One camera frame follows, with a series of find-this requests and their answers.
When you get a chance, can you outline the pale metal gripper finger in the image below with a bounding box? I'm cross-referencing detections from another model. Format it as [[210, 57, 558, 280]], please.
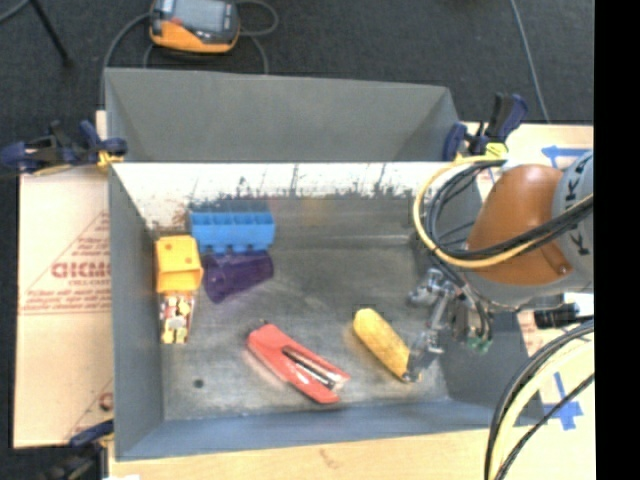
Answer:
[[405, 331, 446, 384], [407, 267, 457, 306]]

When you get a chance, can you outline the yellow toy corn cob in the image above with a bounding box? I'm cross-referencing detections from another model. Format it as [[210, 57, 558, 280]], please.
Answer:
[[352, 307, 413, 382]]

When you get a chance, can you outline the grey metal bin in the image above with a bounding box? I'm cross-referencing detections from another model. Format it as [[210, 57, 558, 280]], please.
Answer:
[[102, 67, 546, 462]]

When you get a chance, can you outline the red flat case, black tool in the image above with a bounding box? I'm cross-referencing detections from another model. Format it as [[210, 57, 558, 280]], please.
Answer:
[[245, 322, 352, 406]]

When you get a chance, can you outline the purple plastic cup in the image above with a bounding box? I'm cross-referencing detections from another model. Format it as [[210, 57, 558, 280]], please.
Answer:
[[201, 250, 276, 305]]

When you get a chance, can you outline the blue ribbed plastic tray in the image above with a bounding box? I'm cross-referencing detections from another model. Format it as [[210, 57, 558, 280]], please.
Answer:
[[188, 200, 277, 257]]

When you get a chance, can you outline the clear packet of small pieces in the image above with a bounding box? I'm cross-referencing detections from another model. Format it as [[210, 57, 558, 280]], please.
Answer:
[[159, 290, 197, 346]]

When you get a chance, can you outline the yellow box with red dots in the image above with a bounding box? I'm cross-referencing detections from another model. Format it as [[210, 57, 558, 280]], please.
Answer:
[[154, 234, 205, 295]]

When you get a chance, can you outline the brown cardboard board, red print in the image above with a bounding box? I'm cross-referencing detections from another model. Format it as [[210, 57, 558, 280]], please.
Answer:
[[12, 162, 116, 449]]

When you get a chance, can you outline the black cylinder on white bracket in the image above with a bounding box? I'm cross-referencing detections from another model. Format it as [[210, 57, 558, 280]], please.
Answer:
[[533, 291, 595, 329]]

